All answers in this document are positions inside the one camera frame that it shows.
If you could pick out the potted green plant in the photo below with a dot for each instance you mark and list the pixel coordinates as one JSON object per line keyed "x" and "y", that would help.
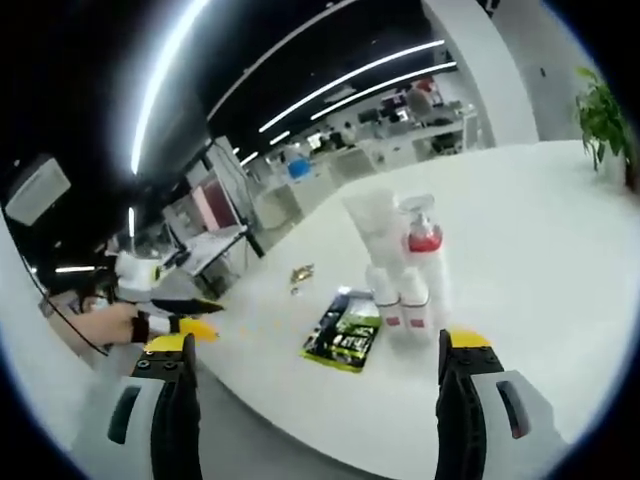
{"x": 602, "y": 120}

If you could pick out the long ceiling light strip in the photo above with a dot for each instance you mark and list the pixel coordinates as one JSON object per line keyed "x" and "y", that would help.
{"x": 160, "y": 75}

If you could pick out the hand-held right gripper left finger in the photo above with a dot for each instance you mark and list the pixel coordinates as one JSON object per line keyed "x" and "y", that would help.
{"x": 160, "y": 425}

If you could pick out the white office desk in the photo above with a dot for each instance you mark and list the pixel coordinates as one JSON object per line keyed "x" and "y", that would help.
{"x": 210, "y": 250}

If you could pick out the white skincare tube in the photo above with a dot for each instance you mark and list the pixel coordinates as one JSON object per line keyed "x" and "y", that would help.
{"x": 375, "y": 230}

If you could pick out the person's left hand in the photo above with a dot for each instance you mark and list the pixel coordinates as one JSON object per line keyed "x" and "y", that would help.
{"x": 117, "y": 325}

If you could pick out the green black skincare packet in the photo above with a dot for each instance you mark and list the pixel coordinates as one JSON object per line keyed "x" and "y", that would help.
{"x": 345, "y": 332}

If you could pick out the white skincare pump bottle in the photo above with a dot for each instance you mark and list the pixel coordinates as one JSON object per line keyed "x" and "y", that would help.
{"x": 427, "y": 240}

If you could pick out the blue storage box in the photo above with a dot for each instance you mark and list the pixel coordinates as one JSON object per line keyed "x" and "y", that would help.
{"x": 298, "y": 166}

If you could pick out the ceiling air conditioner panel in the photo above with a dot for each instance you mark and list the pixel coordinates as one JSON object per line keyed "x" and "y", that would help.
{"x": 37, "y": 192}

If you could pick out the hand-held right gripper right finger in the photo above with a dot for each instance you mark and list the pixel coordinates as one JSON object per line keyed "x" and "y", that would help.
{"x": 480, "y": 425}

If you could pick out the gold foil skincare sachet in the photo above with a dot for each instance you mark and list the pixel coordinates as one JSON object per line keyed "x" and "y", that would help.
{"x": 303, "y": 273}

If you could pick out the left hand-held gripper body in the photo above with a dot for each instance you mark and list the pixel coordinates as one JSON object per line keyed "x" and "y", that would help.
{"x": 140, "y": 282}

